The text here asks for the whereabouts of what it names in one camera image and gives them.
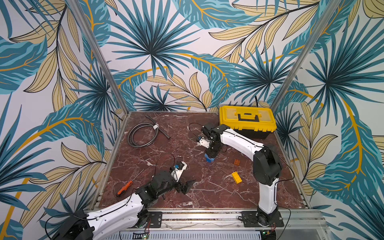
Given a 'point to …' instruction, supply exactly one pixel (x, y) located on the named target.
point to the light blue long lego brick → (208, 159)
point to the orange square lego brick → (237, 162)
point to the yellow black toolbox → (257, 121)
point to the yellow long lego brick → (236, 177)
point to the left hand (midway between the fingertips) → (188, 177)
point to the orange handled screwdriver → (122, 190)
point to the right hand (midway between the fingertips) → (212, 153)
